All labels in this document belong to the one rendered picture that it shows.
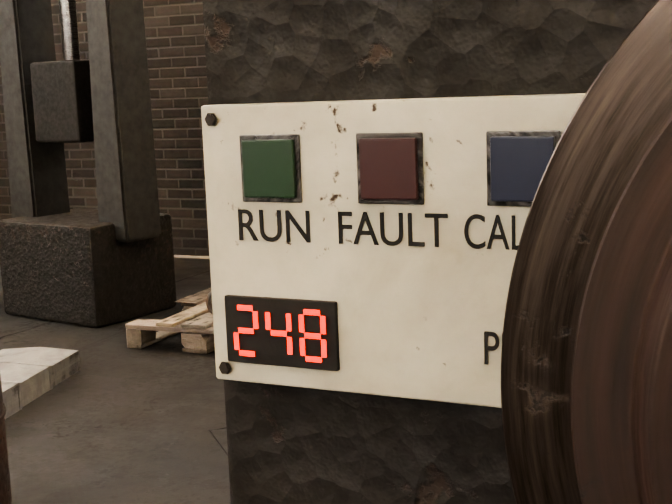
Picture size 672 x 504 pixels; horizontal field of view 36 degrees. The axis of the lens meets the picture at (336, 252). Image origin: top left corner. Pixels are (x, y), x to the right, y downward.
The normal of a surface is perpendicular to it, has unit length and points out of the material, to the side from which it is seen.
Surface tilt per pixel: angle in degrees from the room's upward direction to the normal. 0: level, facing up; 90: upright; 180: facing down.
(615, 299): 90
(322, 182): 90
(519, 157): 90
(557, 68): 90
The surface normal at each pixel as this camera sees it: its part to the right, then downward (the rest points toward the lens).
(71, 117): -0.58, 0.15
